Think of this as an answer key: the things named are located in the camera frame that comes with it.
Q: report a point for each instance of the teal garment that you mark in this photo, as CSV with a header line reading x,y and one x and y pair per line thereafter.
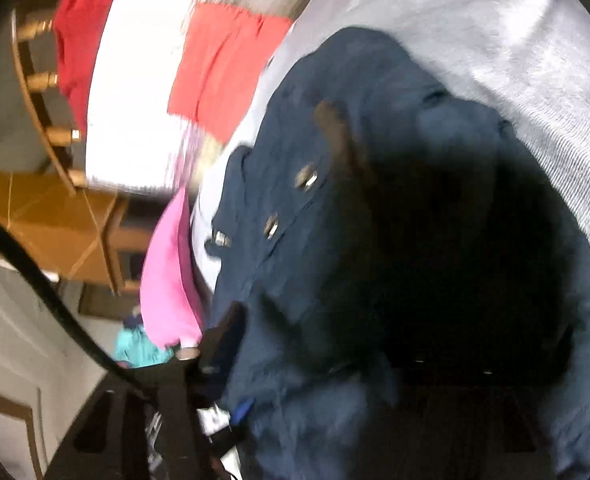
x,y
133,348

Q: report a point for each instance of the dark red hanging garment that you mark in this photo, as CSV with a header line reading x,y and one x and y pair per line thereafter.
x,y
78,28

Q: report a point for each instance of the navy blue jacket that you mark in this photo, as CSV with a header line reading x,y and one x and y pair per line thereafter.
x,y
417,292

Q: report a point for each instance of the silver foil insulated mat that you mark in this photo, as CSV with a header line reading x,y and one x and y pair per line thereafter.
x,y
133,144

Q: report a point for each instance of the bright red folded cloth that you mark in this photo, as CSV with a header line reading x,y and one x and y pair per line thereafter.
x,y
226,49

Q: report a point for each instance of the grey knit bed sheet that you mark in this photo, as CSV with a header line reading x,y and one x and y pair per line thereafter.
x,y
528,59

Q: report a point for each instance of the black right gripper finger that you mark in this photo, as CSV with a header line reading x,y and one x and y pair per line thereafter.
x,y
189,386

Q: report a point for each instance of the pink cloth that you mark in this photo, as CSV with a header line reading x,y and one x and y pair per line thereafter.
x,y
171,308

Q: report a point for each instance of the wooden chair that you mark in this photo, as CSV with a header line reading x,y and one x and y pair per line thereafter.
x,y
67,228

